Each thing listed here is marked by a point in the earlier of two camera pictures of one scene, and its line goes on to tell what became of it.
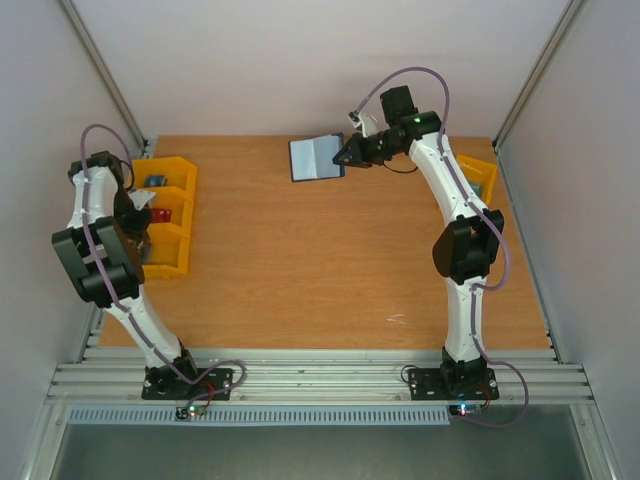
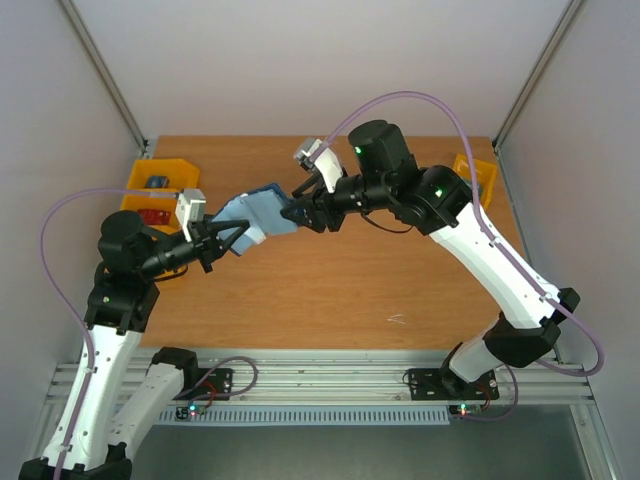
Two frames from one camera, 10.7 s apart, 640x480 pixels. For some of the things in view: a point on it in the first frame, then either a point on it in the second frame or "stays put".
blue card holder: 312,159 → 262,209
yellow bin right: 479,172 stays put
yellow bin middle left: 183,216 stays put
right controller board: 463,409 stays put
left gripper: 137,228 → 209,242
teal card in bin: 477,189 stays put
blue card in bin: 155,180 stays put
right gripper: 357,150 → 324,208
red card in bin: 159,215 stays put
